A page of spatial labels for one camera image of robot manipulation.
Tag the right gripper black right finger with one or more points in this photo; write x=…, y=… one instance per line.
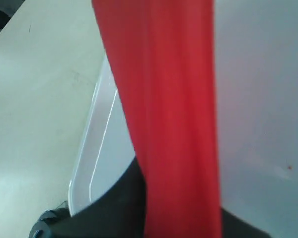
x=243, y=224

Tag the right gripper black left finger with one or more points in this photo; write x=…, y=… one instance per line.
x=119, y=213

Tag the red cloth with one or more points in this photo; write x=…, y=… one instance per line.
x=161, y=53

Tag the white plastic tray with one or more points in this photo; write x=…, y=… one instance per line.
x=256, y=106

